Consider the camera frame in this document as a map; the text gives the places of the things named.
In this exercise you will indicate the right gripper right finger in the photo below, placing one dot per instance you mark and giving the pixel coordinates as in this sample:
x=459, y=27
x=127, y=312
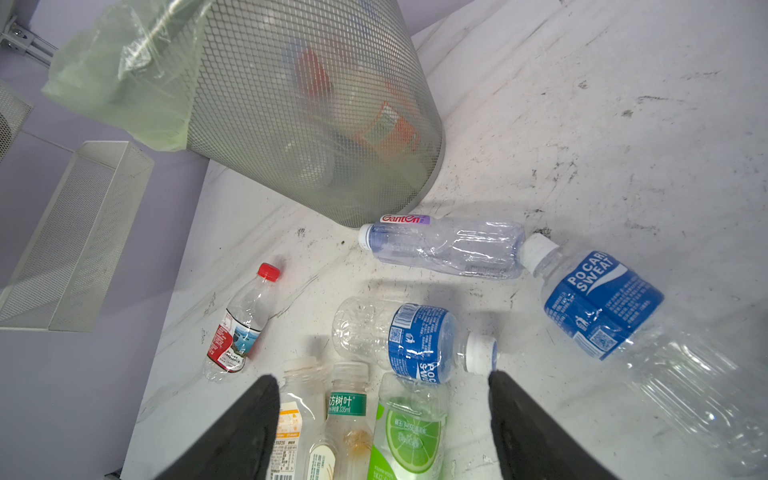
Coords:
x=530, y=444

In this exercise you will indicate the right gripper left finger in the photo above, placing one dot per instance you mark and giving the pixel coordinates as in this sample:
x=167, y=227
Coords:
x=240, y=443

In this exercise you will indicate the white cap tea bottle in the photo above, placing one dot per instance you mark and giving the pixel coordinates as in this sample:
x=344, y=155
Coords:
x=302, y=412

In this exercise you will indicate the red white label bottle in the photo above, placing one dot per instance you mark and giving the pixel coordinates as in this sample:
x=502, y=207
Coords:
x=245, y=317

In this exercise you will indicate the lime green label bottle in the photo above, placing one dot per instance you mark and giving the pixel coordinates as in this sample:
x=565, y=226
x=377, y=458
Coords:
x=409, y=430

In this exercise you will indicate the blue label water bottle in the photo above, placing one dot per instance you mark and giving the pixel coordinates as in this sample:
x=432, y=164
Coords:
x=420, y=342

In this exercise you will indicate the purple cap red bottle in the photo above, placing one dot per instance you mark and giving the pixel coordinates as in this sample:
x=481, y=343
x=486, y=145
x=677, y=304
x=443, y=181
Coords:
x=310, y=76

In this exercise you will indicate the orange label bottle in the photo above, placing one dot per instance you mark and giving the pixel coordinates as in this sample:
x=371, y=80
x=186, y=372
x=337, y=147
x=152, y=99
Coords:
x=387, y=130

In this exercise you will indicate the mesh waste bin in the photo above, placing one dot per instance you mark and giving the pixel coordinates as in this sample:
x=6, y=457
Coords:
x=249, y=116

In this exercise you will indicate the green bin liner bag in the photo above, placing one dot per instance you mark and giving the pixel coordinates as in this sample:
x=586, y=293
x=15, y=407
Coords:
x=135, y=69

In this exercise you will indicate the green cap crane label bottle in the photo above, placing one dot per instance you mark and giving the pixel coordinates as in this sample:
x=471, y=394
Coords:
x=343, y=448

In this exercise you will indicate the Pocari Sweat bottle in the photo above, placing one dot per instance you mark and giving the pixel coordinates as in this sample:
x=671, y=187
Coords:
x=700, y=385

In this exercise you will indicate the clear purple label bottle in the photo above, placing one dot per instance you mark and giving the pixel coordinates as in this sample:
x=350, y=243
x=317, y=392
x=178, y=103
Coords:
x=454, y=246

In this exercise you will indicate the lower white mesh shelf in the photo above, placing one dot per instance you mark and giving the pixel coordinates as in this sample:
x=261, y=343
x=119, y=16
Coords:
x=65, y=271

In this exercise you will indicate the white mesh shelf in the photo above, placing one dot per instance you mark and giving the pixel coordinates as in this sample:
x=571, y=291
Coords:
x=14, y=111
x=65, y=271

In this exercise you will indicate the upper white mesh shelf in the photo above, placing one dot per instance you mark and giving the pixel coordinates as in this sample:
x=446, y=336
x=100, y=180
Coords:
x=14, y=111

